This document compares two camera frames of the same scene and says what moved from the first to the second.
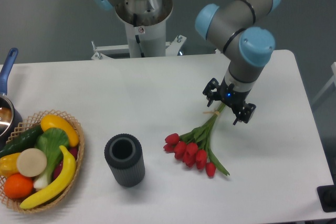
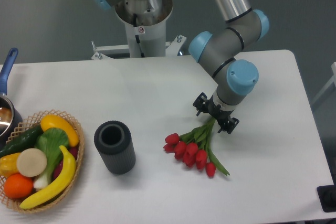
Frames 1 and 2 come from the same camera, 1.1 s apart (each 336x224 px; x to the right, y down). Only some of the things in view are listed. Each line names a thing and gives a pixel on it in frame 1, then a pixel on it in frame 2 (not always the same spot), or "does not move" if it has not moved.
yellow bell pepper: [8, 164] does not move
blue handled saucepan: [11, 118] does not move
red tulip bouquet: [193, 147] does not move
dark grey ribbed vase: [124, 153] → [114, 141]
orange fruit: [17, 186] does not move
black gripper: [228, 95] → [202, 104]
